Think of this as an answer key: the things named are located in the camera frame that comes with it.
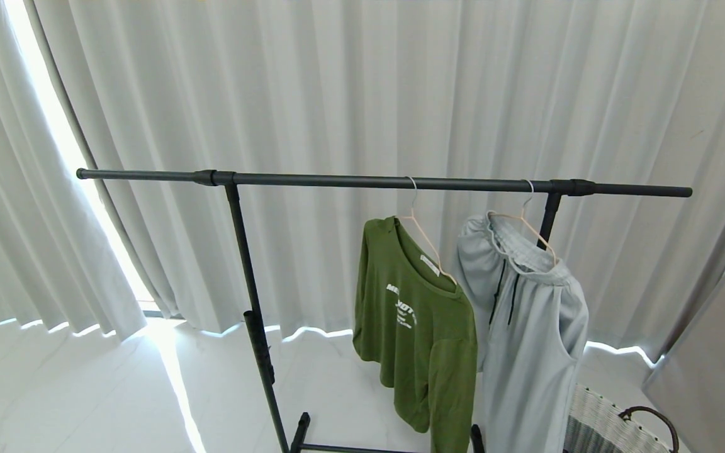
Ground green shirt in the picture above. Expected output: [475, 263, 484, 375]
[353, 217, 478, 453]

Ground black clothes rack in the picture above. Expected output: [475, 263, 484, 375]
[76, 168, 694, 453]

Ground white laundry basket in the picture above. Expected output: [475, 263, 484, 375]
[564, 384, 681, 453]

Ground pale grey garment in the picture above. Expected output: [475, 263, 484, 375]
[454, 213, 590, 453]

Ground pink clothes hanger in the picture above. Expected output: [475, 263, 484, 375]
[397, 176, 458, 284]
[487, 179, 559, 266]

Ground white curtain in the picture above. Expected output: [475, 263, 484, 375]
[0, 0, 148, 340]
[23, 0, 725, 366]

